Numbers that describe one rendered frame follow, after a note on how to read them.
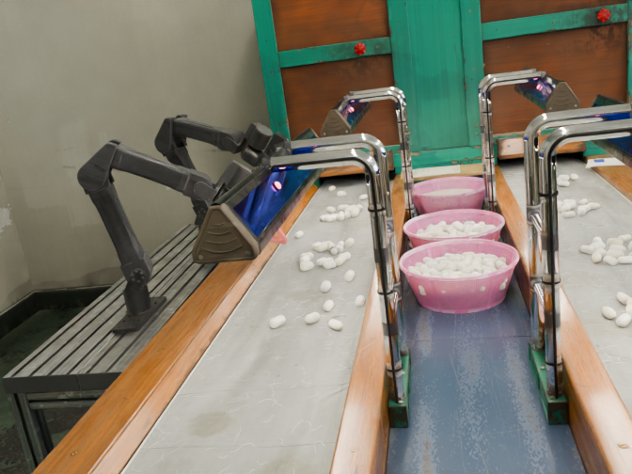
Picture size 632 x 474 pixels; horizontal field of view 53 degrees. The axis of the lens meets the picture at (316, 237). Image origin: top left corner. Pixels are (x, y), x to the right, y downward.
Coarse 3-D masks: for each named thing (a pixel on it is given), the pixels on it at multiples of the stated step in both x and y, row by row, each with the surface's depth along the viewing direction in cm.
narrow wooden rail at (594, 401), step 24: (504, 192) 197; (504, 216) 173; (504, 240) 176; (528, 264) 137; (528, 288) 133; (576, 336) 104; (576, 360) 97; (600, 360) 96; (576, 384) 91; (600, 384) 90; (576, 408) 90; (600, 408) 84; (624, 408) 84; (576, 432) 91; (600, 432) 80; (624, 432) 79; (600, 456) 77; (624, 456) 75
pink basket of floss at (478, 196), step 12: (432, 180) 226; (444, 180) 226; (468, 180) 222; (480, 180) 218; (420, 192) 223; (468, 192) 201; (480, 192) 204; (420, 204) 209; (432, 204) 205; (444, 204) 204; (456, 204) 203; (468, 204) 204; (480, 204) 208; (444, 216) 206; (468, 216) 207
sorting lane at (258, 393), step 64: (320, 192) 244; (320, 256) 169; (256, 320) 134; (320, 320) 130; (192, 384) 111; (256, 384) 108; (320, 384) 105; (192, 448) 92; (256, 448) 90; (320, 448) 88
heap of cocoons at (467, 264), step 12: (468, 252) 155; (420, 264) 152; (432, 264) 152; (444, 264) 150; (456, 264) 149; (468, 264) 151; (480, 264) 150; (492, 264) 145; (504, 264) 146; (444, 276) 143; (456, 276) 142; (420, 288) 140; (468, 288) 136; (504, 288) 138
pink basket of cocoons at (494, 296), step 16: (448, 240) 158; (464, 240) 157; (480, 240) 155; (416, 256) 155; (432, 256) 158; (512, 256) 146; (496, 272) 134; (512, 272) 140; (416, 288) 143; (432, 288) 138; (448, 288) 136; (464, 288) 135; (480, 288) 135; (496, 288) 137; (432, 304) 141; (448, 304) 139; (464, 304) 138; (480, 304) 138; (496, 304) 140
